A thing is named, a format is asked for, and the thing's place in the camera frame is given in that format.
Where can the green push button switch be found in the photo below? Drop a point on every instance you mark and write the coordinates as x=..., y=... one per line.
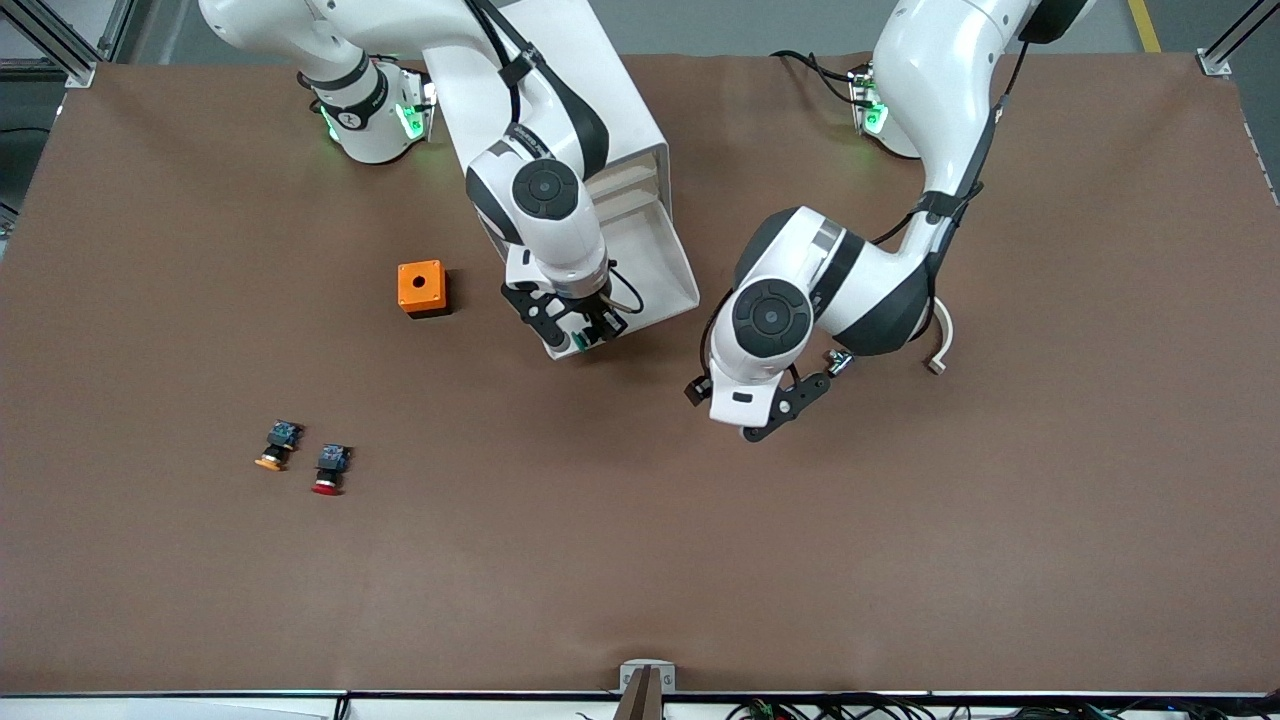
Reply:
x=580, y=343

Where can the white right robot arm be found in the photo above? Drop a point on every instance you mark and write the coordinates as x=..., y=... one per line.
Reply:
x=545, y=190

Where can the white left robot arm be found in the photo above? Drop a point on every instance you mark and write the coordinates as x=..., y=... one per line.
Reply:
x=770, y=318

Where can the chrome metal fitting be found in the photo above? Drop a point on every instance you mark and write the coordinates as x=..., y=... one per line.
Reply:
x=842, y=362

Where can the white semicircular clamp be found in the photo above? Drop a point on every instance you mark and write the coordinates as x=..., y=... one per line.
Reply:
x=946, y=340

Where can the brown table cover sheet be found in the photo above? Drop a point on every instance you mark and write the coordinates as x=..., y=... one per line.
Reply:
x=640, y=520

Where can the orange button enclosure box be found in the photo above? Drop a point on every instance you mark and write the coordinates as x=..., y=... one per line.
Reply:
x=420, y=285

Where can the red push button switch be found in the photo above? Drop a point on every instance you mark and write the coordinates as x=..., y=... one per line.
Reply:
x=331, y=462

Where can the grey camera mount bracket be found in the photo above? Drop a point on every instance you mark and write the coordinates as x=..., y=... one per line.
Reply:
x=668, y=680

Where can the yellow push button switch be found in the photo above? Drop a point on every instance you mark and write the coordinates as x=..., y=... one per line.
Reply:
x=280, y=440

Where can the aluminium frame post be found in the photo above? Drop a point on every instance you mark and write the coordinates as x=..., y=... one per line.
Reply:
x=80, y=60
x=1225, y=50

